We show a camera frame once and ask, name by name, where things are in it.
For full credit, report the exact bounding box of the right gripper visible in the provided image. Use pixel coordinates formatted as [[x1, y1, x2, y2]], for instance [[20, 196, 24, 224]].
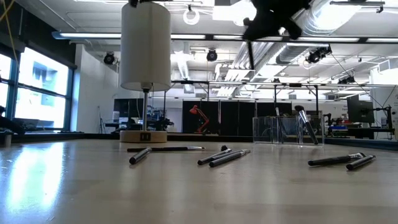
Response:
[[242, 0, 312, 41]]

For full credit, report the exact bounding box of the black makeup brush dark head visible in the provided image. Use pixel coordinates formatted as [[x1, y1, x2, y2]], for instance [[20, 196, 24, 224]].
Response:
[[197, 144, 233, 166]]

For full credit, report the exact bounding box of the black tube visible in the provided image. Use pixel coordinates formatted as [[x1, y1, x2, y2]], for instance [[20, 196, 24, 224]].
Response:
[[346, 154, 376, 171]]

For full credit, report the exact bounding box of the clear acrylic organizer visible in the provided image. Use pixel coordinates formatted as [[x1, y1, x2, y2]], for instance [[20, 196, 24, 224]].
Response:
[[252, 115, 325, 146]]

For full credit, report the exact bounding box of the red desk lamp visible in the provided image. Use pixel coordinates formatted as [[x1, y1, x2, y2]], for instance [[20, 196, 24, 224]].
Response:
[[188, 105, 211, 134]]

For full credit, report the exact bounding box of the white shade wooden base lamp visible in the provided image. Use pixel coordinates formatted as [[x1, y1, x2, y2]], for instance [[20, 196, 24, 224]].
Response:
[[119, 1, 172, 144]]

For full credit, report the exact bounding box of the black monitor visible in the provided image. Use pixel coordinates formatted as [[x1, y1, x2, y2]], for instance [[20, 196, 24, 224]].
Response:
[[346, 95, 376, 124]]

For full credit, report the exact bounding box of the cluttered desk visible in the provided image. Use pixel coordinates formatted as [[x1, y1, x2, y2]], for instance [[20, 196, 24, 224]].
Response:
[[323, 123, 396, 140]]

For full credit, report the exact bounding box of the black screen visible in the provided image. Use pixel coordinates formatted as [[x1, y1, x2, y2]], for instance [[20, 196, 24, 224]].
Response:
[[113, 98, 144, 124]]

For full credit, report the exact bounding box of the long ceiling light bar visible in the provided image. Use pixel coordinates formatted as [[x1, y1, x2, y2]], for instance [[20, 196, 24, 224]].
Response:
[[52, 30, 398, 44]]

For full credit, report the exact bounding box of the large window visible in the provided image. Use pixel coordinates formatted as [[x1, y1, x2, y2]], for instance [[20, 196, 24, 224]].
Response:
[[0, 46, 76, 132]]

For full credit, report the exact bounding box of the small grey cylinder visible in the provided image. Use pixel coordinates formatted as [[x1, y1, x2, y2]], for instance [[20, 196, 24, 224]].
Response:
[[2, 130, 13, 147]]

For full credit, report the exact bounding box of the silver air duct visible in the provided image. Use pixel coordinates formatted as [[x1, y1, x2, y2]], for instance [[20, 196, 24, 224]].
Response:
[[275, 0, 332, 66]]

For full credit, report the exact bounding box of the white ring light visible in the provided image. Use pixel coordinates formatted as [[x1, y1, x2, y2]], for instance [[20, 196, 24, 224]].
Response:
[[182, 7, 200, 26]]

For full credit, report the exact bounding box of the black metal frame stand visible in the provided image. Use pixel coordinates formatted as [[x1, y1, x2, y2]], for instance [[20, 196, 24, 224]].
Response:
[[170, 79, 398, 118]]

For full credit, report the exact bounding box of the black partition wall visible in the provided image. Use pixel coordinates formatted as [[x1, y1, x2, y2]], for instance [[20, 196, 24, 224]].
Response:
[[182, 100, 293, 136]]

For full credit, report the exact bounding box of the yellow hanging cable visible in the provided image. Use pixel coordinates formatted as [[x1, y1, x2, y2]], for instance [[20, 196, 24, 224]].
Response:
[[0, 0, 19, 65]]

